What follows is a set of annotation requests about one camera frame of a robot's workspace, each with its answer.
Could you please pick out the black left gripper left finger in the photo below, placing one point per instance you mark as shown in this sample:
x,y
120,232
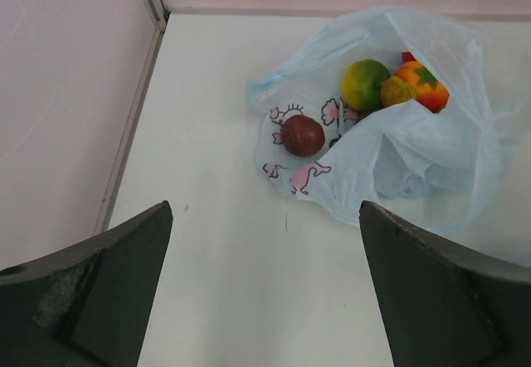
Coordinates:
x,y
88,304

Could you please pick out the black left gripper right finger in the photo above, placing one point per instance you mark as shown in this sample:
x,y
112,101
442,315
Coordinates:
x,y
443,304

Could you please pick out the orange fake persimmon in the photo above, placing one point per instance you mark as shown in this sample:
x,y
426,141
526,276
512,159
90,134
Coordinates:
x,y
430,92

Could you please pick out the brown round fake fruit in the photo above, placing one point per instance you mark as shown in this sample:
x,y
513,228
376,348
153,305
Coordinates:
x,y
302,136

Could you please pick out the tan fake walnut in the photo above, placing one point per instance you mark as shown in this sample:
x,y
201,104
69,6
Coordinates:
x,y
395,91

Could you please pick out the green yellow fake citrus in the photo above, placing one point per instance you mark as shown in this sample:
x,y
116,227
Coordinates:
x,y
361,83

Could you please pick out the red fake fruit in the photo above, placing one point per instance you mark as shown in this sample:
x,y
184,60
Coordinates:
x,y
407,56

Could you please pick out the aluminium corner post left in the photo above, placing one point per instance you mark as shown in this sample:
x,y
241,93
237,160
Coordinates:
x,y
136,32

